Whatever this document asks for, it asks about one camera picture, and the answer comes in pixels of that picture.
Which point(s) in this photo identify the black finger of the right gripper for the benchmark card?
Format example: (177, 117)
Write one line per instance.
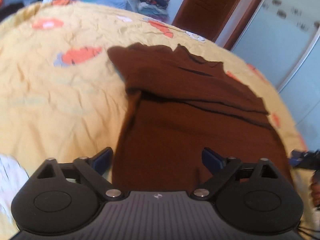
(308, 160)

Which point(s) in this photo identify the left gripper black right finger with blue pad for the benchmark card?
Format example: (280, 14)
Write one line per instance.
(253, 198)

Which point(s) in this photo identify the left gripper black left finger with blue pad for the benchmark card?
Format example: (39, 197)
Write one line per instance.
(59, 198)

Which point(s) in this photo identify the brown knit sweater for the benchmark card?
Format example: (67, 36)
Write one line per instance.
(179, 104)

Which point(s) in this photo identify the yellow carrot print bedspread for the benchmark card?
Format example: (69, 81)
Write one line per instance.
(63, 98)

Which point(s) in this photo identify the white sliding wardrobe door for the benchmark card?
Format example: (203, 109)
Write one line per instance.
(282, 41)

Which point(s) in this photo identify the brown wooden door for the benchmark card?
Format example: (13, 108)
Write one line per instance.
(221, 21)

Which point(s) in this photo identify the black garment on bed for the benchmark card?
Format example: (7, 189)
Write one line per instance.
(10, 9)

